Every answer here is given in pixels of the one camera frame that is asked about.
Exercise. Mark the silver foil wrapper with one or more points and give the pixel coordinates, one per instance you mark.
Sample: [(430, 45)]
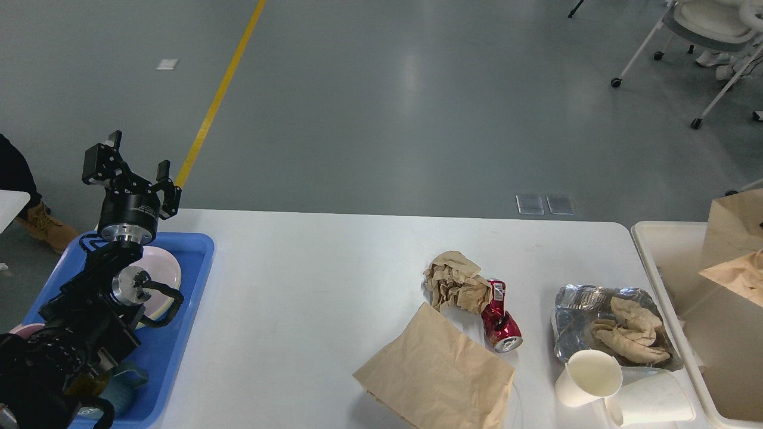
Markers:
[(578, 307)]

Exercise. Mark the crushed red soda can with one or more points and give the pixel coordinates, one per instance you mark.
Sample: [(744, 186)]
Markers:
[(501, 329)]

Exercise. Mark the crumpled brown napkin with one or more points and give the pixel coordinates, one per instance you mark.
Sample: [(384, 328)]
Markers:
[(636, 336)]

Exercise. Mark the person in black clothes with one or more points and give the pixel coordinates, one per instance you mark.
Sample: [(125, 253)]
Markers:
[(16, 175)]

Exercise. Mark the blue plastic tray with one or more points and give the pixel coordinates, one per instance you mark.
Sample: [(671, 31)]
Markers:
[(161, 350)]

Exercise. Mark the pink plate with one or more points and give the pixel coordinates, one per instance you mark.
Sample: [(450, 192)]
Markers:
[(162, 267)]

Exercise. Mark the white plastic bin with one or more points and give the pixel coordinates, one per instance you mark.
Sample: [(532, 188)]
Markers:
[(717, 333)]

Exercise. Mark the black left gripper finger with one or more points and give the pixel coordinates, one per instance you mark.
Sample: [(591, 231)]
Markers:
[(104, 166), (166, 192)]

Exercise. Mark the tan work boot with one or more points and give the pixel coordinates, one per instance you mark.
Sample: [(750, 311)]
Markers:
[(42, 226)]

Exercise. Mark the clear floor plate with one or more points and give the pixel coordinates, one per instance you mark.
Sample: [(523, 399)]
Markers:
[(561, 205), (530, 204)]

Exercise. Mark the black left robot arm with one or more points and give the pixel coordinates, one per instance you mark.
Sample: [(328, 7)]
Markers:
[(90, 325)]

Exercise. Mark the brown paper ball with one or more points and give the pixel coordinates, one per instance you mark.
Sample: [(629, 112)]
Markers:
[(454, 280)]

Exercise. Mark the left clear floor plate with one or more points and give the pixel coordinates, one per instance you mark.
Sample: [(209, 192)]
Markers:
[(530, 204)]

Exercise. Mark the white table corner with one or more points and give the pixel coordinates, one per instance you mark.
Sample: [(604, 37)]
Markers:
[(12, 202)]

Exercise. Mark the brown paper bag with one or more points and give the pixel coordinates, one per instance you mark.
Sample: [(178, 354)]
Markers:
[(731, 252), (434, 376)]

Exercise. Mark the right clear floor plate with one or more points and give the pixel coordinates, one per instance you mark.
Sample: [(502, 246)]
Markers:
[(561, 205)]

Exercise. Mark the white office chair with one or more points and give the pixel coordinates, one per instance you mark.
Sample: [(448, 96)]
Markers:
[(720, 26)]

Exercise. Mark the white paper scrap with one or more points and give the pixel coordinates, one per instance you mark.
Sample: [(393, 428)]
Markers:
[(167, 64)]

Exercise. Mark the teal mug yellow inside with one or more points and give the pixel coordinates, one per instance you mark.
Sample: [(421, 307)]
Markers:
[(118, 386)]

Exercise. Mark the pink mug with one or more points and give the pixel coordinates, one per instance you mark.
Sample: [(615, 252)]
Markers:
[(26, 330)]

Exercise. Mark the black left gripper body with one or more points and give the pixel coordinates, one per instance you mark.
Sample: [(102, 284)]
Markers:
[(129, 217)]

